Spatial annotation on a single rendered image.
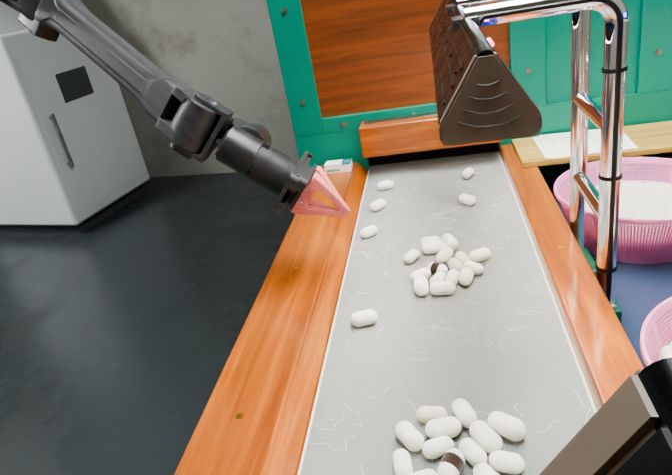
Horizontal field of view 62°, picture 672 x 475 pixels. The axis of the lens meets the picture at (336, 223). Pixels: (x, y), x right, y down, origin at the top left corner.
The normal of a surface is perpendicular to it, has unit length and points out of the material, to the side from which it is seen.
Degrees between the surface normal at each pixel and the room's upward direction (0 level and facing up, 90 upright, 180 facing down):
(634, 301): 0
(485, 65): 90
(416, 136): 90
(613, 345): 0
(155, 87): 66
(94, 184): 90
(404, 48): 90
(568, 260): 0
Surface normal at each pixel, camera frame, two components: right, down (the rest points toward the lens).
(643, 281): -0.17, -0.89
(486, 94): -0.14, 0.44
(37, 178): -0.34, 0.45
